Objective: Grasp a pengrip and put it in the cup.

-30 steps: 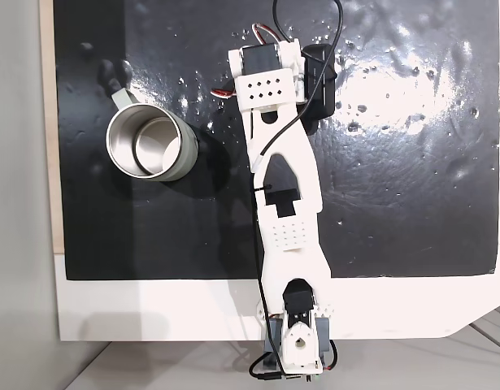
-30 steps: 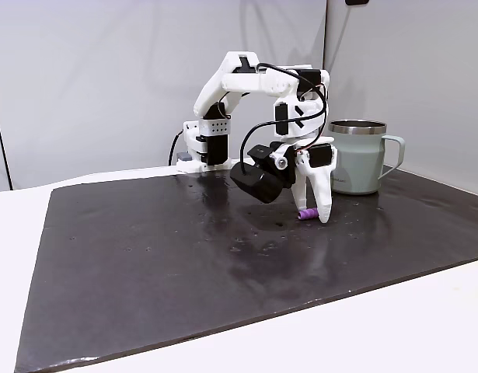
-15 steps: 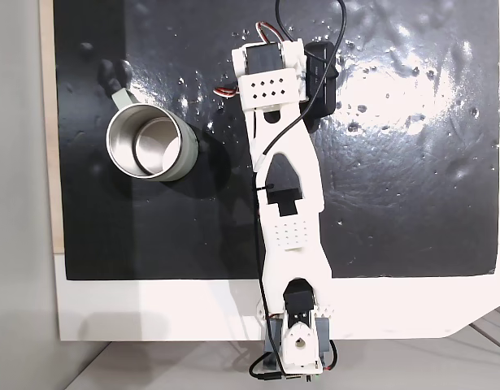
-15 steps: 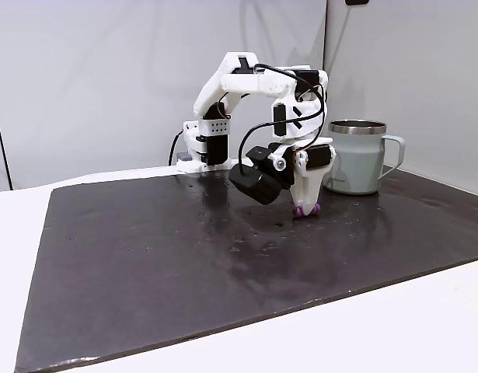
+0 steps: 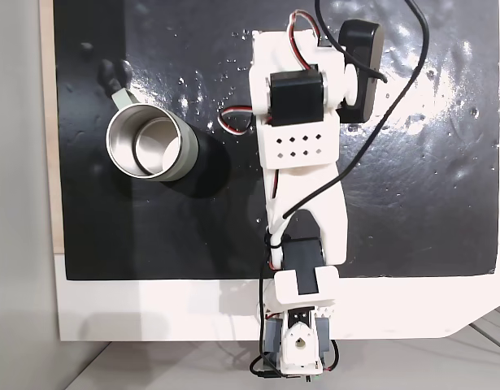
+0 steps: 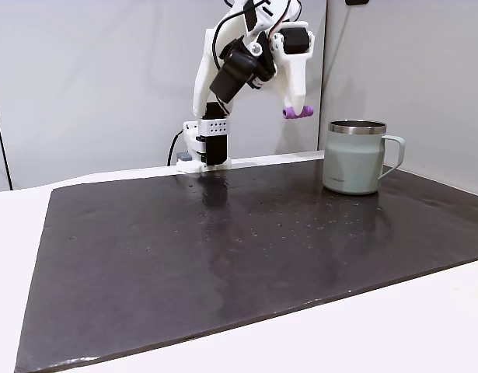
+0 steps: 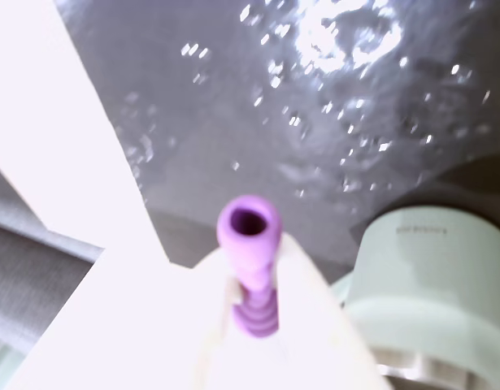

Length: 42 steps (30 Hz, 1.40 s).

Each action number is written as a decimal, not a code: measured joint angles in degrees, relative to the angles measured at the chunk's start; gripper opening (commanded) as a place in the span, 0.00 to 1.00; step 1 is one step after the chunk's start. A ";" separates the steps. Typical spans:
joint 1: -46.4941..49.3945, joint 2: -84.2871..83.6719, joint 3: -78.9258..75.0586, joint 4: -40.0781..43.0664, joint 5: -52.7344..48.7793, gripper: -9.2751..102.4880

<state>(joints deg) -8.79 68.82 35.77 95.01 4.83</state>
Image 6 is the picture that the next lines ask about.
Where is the black table mat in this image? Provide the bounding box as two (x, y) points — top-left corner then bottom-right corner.
(13, 159), (478, 373)

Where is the purple ribbed pen grip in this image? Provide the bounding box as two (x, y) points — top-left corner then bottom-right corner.
(282, 105), (315, 120)

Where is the pale green metal mug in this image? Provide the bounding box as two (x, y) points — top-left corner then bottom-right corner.
(322, 119), (407, 196)

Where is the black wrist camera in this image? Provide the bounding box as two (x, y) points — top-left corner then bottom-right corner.
(208, 37), (278, 104)

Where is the black power cable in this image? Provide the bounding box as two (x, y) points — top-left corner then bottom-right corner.
(167, 129), (185, 167)

